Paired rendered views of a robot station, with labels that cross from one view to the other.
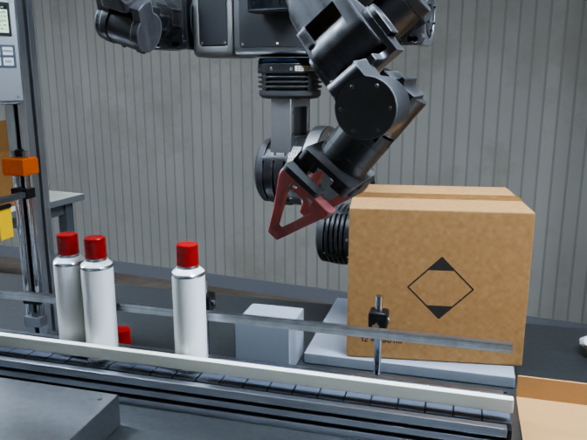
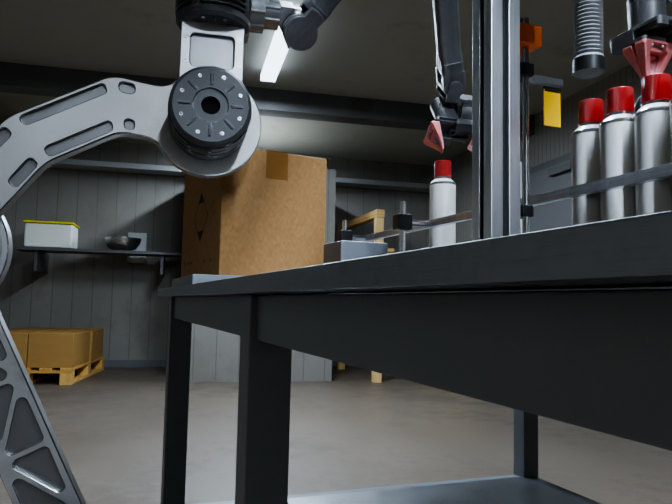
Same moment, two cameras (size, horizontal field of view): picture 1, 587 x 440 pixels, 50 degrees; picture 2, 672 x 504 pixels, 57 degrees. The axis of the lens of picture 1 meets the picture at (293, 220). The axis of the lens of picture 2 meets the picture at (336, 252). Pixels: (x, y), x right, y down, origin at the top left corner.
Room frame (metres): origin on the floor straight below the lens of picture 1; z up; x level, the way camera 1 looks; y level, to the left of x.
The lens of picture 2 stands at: (1.81, 1.03, 0.80)
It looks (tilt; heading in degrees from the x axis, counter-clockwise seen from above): 5 degrees up; 234
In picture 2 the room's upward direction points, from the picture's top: 1 degrees clockwise
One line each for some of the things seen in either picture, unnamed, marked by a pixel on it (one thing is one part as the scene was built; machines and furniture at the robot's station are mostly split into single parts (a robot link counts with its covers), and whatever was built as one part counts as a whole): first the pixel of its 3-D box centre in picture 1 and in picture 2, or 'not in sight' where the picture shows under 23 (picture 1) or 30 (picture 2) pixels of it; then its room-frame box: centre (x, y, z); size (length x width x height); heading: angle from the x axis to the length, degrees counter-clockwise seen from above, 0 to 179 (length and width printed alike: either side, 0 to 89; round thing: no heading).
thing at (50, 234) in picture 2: not in sight; (51, 236); (0.33, -6.33, 1.47); 0.50 x 0.41 x 0.28; 158
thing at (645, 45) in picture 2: not in sight; (643, 65); (0.83, 0.52, 1.20); 0.07 x 0.07 x 0.09; 75
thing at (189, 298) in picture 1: (189, 306); (442, 212); (0.92, 0.16, 0.98); 0.05 x 0.05 x 0.20
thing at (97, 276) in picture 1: (99, 298); not in sight; (0.96, 0.32, 0.98); 0.05 x 0.05 x 0.20
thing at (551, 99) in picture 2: (5, 222); (552, 106); (1.03, 0.49, 1.09); 0.03 x 0.01 x 0.06; 165
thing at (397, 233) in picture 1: (431, 266); (250, 221); (1.12, -0.26, 0.99); 0.30 x 0.24 x 0.27; 82
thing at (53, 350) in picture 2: not in sight; (47, 353); (0.40, -5.88, 0.23); 1.40 x 0.97 x 0.47; 68
